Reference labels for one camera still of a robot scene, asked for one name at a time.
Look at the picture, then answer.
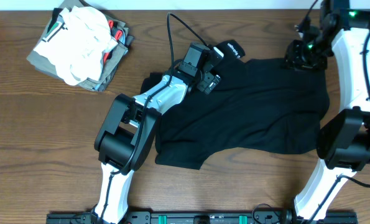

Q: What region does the black t-shirt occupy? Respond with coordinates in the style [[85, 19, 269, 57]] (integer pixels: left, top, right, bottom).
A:
[[155, 40, 330, 169]]

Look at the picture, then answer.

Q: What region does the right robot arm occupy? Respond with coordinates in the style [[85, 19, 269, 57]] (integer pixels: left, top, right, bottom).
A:
[[279, 0, 370, 223]]

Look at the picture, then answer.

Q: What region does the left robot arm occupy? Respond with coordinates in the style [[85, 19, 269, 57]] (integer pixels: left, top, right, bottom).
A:
[[91, 42, 225, 223]]

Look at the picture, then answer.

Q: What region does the red and grey folded garment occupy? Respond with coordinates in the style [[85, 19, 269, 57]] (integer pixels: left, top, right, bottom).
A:
[[93, 20, 134, 92]]

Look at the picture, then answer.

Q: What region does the white folded garment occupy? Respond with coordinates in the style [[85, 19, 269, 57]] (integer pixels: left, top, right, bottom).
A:
[[34, 6, 118, 86]]

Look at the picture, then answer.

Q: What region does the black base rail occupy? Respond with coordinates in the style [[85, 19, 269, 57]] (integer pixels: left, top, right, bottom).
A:
[[46, 210, 359, 224]]

